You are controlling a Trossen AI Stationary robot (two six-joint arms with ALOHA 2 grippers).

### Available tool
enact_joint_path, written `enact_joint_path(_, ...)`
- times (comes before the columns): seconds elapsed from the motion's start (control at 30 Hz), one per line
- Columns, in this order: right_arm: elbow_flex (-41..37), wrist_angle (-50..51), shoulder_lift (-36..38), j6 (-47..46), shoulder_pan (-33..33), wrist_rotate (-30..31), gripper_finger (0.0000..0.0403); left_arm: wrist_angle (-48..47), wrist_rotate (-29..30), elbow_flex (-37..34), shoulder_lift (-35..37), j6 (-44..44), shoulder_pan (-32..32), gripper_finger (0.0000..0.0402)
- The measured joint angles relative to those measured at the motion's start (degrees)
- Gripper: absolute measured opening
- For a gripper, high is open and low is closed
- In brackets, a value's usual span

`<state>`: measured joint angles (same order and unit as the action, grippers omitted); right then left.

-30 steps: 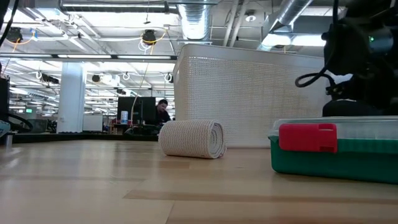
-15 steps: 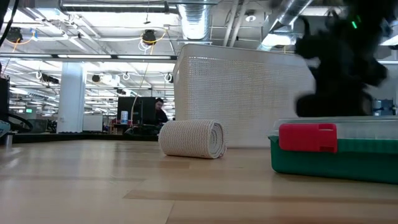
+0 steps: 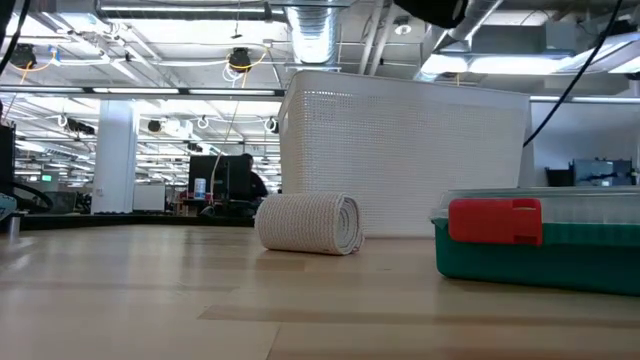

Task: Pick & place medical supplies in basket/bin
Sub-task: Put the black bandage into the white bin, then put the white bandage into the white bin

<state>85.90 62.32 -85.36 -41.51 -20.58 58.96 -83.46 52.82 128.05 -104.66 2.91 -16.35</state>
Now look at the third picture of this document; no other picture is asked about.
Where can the beige elastic bandage roll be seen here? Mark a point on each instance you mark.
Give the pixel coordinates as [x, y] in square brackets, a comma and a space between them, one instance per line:
[310, 222]

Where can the white perforated plastic basket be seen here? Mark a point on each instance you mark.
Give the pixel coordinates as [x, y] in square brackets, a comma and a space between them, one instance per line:
[400, 150]

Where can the green box with clear lid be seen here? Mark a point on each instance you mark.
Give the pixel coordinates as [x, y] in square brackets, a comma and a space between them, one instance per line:
[500, 265]

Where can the person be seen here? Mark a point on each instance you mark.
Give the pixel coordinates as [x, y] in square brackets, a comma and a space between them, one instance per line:
[256, 186]

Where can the black computer monitor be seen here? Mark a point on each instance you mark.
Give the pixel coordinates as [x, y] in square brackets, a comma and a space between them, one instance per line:
[220, 175]

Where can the white bottle with blue label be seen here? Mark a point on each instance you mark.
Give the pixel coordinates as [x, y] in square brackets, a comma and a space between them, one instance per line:
[200, 189]

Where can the ceiling light strip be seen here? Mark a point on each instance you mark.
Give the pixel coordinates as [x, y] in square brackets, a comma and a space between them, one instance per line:
[200, 92]

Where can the white cabinet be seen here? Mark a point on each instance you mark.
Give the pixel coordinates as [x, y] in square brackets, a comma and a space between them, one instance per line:
[148, 197]

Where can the white building column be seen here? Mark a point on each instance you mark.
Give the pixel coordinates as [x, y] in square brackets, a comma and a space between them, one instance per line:
[115, 150]

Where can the green exit sign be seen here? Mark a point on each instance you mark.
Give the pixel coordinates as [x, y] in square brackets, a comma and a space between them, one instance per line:
[47, 178]

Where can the blue grey equipment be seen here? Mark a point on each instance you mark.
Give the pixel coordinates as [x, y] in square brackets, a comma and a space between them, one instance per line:
[600, 172]

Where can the black screen edge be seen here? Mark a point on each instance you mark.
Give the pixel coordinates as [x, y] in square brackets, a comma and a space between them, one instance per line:
[6, 160]

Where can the light blue object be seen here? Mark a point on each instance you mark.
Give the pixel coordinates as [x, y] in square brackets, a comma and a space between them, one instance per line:
[6, 206]

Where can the silver corrugated ventilation duct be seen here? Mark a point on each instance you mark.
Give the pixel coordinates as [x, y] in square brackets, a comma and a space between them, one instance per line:
[312, 35]

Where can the silver smooth ventilation duct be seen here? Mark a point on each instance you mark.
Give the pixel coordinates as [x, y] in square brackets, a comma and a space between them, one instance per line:
[475, 20]

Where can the grey metal post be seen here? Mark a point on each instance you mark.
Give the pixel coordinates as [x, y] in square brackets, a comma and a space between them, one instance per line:
[14, 227]

